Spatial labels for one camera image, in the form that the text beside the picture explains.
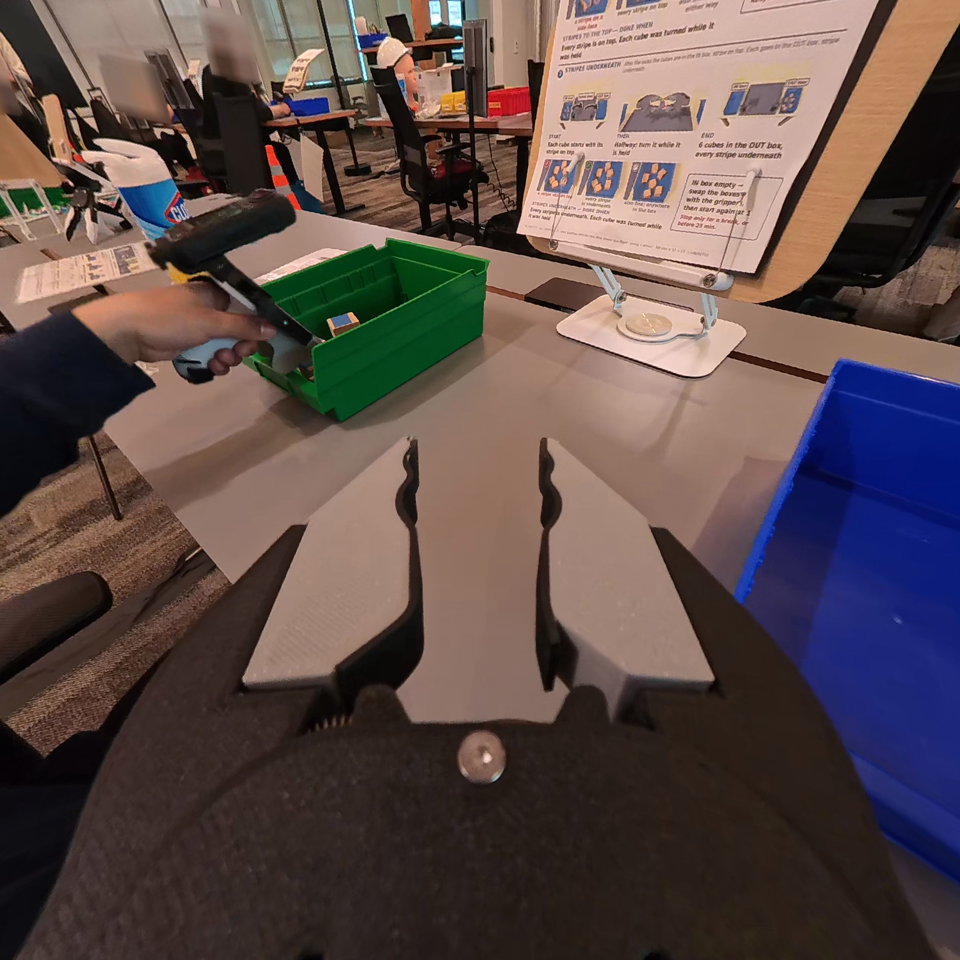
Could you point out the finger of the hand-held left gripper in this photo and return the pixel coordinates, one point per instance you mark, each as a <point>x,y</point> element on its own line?
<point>255,300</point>
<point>289,356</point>

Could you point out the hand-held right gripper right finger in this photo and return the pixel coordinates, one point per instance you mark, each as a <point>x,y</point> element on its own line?
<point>622,592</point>

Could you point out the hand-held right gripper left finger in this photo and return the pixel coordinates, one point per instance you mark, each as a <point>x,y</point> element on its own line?
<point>337,585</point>

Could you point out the green plastic bin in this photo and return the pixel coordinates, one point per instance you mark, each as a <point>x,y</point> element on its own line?
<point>405,360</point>

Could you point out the blue plastic bin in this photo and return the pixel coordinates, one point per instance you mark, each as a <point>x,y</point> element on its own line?
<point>862,562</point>

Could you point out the person's left forearm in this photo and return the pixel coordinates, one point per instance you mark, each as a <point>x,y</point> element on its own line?
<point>52,397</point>

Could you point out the person's left hand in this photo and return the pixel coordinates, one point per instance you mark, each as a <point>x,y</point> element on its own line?
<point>165,322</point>

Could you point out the orange traffic cone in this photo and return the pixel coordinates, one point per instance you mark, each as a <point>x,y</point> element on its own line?
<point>281,180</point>

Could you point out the disinfecting wipes canister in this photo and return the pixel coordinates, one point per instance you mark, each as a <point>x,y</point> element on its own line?
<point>142,195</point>

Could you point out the small black tripod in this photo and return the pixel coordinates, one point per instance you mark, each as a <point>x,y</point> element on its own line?
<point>82,206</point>

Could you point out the small blue storage bin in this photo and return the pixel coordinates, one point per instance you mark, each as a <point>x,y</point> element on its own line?
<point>309,107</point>

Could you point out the flat printed paper sheet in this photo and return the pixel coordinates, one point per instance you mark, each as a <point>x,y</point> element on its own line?
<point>82,270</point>

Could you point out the clear acrylic stand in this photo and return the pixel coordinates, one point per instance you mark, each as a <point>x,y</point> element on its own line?
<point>30,206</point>

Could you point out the black mesh office chair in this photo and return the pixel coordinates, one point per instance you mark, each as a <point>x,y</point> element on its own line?
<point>412,165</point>

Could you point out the brown cardboard panel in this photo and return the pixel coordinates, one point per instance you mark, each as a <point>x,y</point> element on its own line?
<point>22,157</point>

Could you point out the black table leg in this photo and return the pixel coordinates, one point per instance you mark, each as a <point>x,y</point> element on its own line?
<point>105,480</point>

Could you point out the mannequin head with hard hat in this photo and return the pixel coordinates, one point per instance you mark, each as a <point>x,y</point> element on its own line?
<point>394,52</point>

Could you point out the computer monitor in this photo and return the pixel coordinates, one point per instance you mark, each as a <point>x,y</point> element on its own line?
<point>475,67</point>

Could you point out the red storage bin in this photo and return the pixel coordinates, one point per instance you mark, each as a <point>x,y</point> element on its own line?
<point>508,101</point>

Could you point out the printed instruction sheet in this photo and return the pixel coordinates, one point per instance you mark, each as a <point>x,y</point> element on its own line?
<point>675,112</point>

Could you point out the wooden board document stand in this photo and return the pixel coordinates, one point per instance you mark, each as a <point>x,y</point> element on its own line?
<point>855,187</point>

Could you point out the large black office chair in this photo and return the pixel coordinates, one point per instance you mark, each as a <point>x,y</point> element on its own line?
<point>915,187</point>

